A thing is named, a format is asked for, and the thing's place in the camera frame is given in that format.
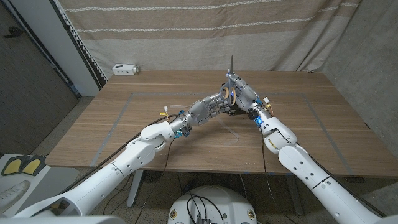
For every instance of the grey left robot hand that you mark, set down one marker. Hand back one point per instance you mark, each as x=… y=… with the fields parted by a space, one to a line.
x=202 y=110

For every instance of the clear tape strip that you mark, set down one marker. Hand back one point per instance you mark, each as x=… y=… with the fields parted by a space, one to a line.
x=230 y=130

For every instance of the white floor board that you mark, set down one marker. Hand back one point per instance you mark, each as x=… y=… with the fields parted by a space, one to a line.
x=6 y=180

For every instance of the black half-moon tambourine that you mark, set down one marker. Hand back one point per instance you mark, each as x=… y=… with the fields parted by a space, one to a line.
x=239 y=111

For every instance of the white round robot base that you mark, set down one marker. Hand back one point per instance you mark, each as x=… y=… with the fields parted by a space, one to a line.
x=214 y=202

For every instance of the white power box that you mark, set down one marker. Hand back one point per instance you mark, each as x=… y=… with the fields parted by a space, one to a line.
x=122 y=69

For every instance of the grey floor mat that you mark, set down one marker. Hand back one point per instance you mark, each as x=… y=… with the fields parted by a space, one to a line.
x=53 y=180

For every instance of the dark wooden door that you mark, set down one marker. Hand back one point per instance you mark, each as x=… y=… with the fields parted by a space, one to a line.
x=31 y=93

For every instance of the yellow black foot pedal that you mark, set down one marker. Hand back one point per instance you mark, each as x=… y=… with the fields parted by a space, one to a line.
x=12 y=166
x=32 y=165

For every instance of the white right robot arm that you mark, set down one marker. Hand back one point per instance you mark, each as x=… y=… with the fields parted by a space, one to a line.
x=298 y=161

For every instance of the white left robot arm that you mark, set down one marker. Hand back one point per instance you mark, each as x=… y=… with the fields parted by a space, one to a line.
x=130 y=158

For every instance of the beige striped curtain backdrop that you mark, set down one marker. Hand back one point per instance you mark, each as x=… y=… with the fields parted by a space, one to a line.
x=202 y=46

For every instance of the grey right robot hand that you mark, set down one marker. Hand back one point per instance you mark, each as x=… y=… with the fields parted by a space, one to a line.
x=248 y=96

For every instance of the white shoe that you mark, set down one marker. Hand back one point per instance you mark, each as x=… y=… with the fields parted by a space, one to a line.
x=11 y=193

